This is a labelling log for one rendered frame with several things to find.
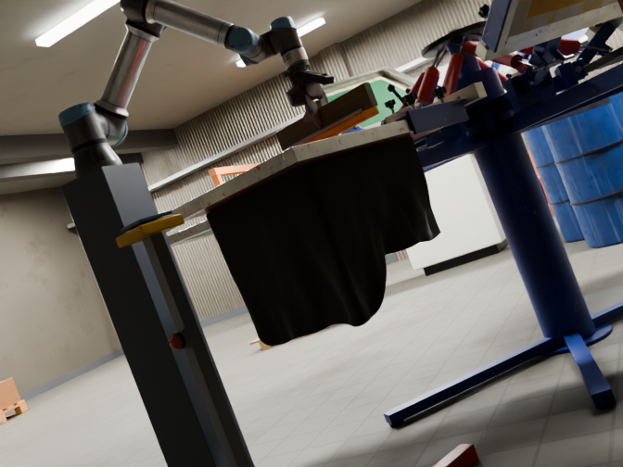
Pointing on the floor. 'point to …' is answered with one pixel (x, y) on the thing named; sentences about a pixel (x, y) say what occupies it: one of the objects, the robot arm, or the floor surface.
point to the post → (165, 273)
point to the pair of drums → (584, 172)
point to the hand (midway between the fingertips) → (324, 122)
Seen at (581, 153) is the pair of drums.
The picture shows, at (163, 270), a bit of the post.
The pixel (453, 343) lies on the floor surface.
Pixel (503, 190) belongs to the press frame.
